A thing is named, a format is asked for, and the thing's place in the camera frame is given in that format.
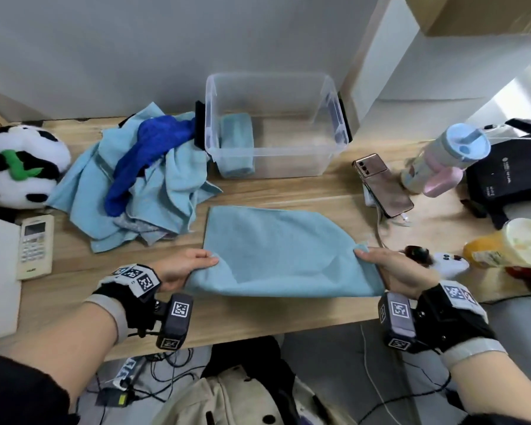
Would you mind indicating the dark blue towel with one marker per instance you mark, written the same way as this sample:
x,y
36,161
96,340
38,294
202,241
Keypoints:
x,y
155,137

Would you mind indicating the labelled brown cardboard box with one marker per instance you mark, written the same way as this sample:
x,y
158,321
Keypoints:
x,y
482,13

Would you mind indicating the person's left hand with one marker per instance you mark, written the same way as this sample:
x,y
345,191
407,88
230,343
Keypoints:
x,y
181,267

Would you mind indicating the person's right hand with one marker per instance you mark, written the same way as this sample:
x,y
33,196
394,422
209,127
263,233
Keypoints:
x,y
402,274

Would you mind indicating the black wrist brace with markers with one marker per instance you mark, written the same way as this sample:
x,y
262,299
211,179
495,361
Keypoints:
x,y
124,300
456,323

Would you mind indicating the rose gold smartphone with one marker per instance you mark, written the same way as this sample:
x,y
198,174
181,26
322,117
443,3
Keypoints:
x,y
385,190

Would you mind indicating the panda plush toy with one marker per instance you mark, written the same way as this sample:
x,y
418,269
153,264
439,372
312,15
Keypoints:
x,y
26,146

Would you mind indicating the white shelf unit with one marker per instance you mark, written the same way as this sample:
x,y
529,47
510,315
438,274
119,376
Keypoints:
x,y
447,70

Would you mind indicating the white power bank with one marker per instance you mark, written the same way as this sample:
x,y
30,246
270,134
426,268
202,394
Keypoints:
x,y
368,196

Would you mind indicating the clear plastic storage box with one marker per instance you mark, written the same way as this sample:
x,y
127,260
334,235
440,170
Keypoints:
x,y
283,128

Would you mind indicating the black device box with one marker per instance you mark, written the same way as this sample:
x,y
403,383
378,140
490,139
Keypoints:
x,y
504,177

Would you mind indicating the person's right forearm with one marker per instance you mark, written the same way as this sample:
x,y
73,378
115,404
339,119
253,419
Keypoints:
x,y
491,385

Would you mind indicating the person's left forearm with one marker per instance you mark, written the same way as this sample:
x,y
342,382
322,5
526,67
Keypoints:
x,y
66,349

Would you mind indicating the white power strip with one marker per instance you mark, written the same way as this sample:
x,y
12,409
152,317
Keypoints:
x,y
126,371

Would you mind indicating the white remote control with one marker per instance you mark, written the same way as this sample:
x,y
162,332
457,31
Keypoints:
x,y
35,247

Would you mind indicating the black round plug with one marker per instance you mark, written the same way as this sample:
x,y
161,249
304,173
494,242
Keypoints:
x,y
418,254

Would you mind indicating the grey striped towel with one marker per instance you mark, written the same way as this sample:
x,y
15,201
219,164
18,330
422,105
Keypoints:
x,y
137,226

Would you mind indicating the black adapter with yellow label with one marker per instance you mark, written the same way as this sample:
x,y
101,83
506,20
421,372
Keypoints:
x,y
113,397

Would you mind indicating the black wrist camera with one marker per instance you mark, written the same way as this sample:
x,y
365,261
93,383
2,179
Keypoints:
x,y
398,323
177,320

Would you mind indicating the beige coat with black buttons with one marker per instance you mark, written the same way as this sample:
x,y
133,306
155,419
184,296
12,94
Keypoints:
x,y
221,398

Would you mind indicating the white game controller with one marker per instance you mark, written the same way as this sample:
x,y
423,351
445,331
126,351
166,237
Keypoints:
x,y
451,265

